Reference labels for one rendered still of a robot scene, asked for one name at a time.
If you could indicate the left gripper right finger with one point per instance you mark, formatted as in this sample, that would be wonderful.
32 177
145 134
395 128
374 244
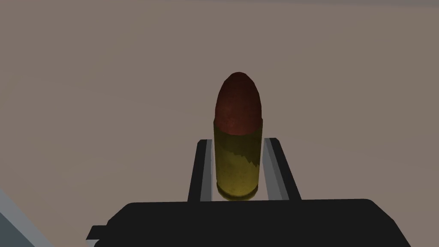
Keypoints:
279 171

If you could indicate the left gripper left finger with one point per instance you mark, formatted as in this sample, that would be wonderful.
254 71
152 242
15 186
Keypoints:
199 171

